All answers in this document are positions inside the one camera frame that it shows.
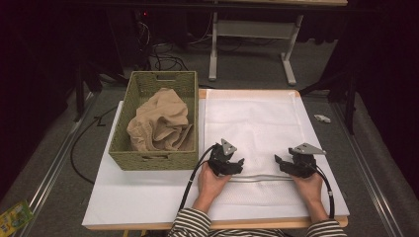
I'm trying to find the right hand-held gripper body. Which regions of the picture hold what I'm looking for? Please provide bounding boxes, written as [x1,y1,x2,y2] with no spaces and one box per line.
[289,142,327,180]

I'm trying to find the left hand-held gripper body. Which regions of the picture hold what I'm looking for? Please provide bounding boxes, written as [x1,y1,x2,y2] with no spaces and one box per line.
[207,138,238,177]

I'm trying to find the beige garment with black drawstring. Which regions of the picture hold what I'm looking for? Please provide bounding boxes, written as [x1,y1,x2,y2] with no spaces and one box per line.
[126,87,196,152]

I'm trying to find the green woven basket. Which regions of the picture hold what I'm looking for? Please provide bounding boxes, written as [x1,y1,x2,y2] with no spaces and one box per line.
[108,70,200,172]

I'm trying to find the person's left hand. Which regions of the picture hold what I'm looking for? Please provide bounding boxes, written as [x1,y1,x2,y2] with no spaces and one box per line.
[197,163,231,206]

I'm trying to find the person's right hand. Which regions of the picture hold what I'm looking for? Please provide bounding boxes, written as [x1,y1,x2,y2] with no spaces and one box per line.
[291,174,324,208]

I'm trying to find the person's striped shirt torso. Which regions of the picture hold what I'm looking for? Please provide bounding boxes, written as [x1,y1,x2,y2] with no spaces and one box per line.
[207,228,310,237]

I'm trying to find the black stand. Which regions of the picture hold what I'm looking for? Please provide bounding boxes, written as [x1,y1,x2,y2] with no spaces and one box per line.
[73,62,103,122]
[299,70,359,136]

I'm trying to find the white board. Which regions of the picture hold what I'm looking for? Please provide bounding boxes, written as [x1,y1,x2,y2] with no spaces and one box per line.
[81,89,350,228]

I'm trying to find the white-framed desk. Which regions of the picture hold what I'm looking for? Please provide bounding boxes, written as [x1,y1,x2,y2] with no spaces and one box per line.
[208,0,349,87]

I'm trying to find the green and yellow packet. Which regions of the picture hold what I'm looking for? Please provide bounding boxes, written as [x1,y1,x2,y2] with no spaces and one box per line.
[0,199,35,237]

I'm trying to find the left hand-held gripper black cable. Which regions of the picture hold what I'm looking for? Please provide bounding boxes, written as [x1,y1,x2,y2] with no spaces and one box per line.
[177,144,216,212]

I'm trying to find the hand-held gripper black cable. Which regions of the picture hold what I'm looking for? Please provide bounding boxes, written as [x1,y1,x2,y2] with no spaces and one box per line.
[309,162,336,220]
[177,144,216,212]

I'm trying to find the right hand-held gripper black cable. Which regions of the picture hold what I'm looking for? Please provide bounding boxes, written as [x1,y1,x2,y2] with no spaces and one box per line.
[309,162,336,220]

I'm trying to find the metal floor rail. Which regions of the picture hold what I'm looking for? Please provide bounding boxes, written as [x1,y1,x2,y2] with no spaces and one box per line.
[0,92,100,237]
[330,102,411,237]

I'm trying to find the tangle of black cables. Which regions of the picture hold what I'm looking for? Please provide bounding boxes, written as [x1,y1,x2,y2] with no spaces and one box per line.
[134,19,191,72]

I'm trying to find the black floor cable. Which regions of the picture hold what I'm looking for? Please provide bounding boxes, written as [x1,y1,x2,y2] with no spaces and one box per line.
[69,105,120,185]

